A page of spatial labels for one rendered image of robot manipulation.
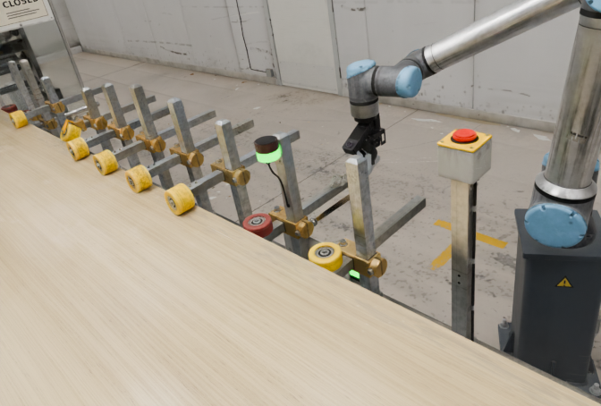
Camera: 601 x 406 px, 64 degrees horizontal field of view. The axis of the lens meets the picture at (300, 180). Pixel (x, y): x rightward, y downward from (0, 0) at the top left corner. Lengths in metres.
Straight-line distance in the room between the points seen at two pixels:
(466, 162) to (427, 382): 0.38
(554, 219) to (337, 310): 0.68
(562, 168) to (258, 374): 0.91
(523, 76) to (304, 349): 3.14
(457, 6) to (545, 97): 0.90
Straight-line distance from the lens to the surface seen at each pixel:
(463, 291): 1.08
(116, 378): 1.05
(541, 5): 1.43
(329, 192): 1.49
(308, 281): 1.10
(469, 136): 0.89
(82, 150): 2.08
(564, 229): 1.45
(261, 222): 1.32
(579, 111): 1.33
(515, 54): 3.81
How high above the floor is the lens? 1.61
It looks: 28 degrees down
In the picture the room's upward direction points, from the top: 10 degrees counter-clockwise
